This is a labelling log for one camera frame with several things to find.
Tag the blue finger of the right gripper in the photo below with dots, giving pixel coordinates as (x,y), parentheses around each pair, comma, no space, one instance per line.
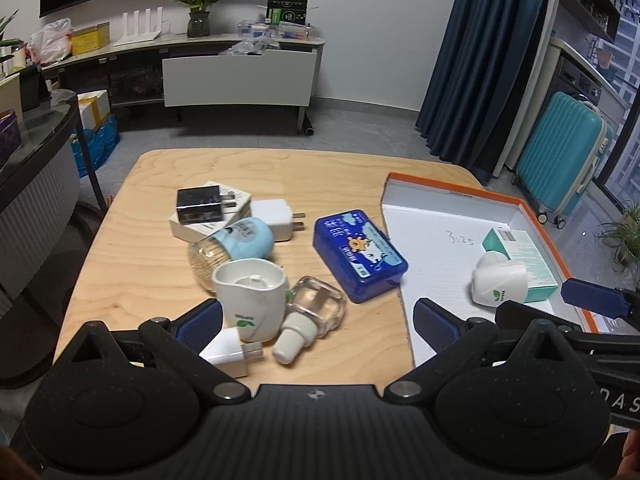
(609,302)

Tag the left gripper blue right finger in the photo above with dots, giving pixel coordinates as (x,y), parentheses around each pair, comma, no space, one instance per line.
(435,325)

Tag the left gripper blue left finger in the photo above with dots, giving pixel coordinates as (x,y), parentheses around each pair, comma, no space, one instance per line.
(198,327)

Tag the small white usb charger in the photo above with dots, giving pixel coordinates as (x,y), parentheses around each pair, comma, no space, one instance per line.
(230,354)

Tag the white cup-shaped repellent heater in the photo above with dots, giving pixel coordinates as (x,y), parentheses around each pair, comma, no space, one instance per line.
(252,294)

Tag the white mosquito repellent heater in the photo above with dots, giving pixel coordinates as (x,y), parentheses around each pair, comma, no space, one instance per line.
(497,279)

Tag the blue plastic tin box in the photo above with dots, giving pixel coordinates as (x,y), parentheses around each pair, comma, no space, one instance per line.
(358,254)

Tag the light blue toothpick jar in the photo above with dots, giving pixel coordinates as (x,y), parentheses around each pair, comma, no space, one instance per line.
(247,238)

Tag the clear liquid refill bottle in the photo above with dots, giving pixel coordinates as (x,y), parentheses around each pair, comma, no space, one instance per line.
(314,309)

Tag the black power adapter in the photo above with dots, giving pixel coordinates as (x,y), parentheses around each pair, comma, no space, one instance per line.
(203,204)

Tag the person's right hand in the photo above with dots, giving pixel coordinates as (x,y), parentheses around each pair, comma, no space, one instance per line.
(630,465)

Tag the person's left hand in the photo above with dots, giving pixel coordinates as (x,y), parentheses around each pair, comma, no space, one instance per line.
(12,467)

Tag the small floor plant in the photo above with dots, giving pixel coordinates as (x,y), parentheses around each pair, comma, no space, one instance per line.
(623,236)

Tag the white flat product box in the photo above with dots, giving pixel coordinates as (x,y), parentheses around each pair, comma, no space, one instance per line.
(197,231)

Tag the orange white cardboard tray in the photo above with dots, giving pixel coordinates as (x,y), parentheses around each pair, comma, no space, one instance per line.
(439,228)

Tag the teal white carton box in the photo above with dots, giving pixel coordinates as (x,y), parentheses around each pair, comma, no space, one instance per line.
(517,246)

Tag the white plug charger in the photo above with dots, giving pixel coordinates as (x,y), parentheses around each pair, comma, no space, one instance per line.
(278,215)

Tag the teal hard suitcase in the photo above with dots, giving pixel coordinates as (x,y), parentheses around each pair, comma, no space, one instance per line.
(561,157)

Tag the dark curved side counter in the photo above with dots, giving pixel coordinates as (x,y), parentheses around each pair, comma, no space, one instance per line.
(47,184)

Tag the blue plastic bag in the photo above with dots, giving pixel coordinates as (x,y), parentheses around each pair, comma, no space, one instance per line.
(101,144)

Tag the white yellow taped carton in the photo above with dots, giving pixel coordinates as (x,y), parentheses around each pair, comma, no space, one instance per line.
(95,109)

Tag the white tv console cabinet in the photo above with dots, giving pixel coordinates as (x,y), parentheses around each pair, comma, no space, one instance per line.
(178,71)

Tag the purple patterned box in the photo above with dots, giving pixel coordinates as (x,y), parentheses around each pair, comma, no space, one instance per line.
(10,135)

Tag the dark blue curtain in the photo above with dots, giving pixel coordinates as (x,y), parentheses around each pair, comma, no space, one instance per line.
(478,81)

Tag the white wifi router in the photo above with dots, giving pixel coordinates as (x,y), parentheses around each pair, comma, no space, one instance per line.
(141,27)

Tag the beige paper box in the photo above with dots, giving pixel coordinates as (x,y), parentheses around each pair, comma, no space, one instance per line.
(10,95)

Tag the yellow cardboard box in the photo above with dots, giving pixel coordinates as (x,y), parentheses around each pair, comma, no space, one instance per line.
(91,38)

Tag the white plastic bag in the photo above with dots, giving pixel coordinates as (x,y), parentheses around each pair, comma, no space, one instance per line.
(52,43)

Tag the green black display box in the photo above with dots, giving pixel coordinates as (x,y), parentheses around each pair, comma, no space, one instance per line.
(287,11)

